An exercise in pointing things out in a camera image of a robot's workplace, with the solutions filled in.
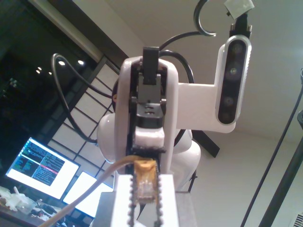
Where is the yellow network cable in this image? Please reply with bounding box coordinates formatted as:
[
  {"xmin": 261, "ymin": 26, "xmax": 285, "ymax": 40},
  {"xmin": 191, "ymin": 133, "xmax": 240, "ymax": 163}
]
[{"xmin": 40, "ymin": 155, "xmax": 161, "ymax": 227}]

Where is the black grid screen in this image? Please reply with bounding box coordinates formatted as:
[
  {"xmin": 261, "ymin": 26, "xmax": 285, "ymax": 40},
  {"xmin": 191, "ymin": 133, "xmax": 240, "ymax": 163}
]
[{"xmin": 46, "ymin": 55, "xmax": 123, "ymax": 185}]

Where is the monitor with white screen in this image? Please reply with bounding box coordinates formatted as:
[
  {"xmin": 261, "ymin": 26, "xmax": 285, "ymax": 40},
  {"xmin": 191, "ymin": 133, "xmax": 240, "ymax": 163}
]
[{"xmin": 62, "ymin": 170, "xmax": 117, "ymax": 219}]

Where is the monitor with terminal text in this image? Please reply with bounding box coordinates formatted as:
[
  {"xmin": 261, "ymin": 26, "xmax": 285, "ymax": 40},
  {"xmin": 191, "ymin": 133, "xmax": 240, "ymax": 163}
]
[{"xmin": 5, "ymin": 136, "xmax": 80, "ymax": 201}]

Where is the thin black stand pole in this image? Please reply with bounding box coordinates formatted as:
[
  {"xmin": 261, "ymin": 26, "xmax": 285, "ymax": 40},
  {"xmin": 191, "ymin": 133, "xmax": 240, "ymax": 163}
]
[{"xmin": 240, "ymin": 68, "xmax": 303, "ymax": 227}]

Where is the thick black stand pole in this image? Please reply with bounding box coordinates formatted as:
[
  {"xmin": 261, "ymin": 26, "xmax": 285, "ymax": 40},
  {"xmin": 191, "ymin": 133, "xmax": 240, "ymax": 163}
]
[{"xmin": 259, "ymin": 141, "xmax": 303, "ymax": 227}]

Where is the white paper tag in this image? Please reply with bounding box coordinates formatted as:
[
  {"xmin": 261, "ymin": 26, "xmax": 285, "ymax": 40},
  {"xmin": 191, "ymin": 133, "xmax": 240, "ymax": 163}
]
[{"xmin": 223, "ymin": 0, "xmax": 255, "ymax": 19}]

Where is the gripper camera bar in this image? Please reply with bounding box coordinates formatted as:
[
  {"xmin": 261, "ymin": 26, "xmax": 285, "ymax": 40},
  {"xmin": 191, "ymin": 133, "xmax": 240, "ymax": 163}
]
[{"xmin": 176, "ymin": 35, "xmax": 253, "ymax": 133}]

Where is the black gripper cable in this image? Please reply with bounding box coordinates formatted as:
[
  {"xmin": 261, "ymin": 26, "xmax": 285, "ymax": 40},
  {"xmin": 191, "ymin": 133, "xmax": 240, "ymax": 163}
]
[{"xmin": 158, "ymin": 49, "xmax": 195, "ymax": 84}]

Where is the black camera cable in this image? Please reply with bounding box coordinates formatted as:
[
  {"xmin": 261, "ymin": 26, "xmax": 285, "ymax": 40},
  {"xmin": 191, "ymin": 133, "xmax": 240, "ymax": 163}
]
[{"xmin": 158, "ymin": 0, "xmax": 253, "ymax": 48}]

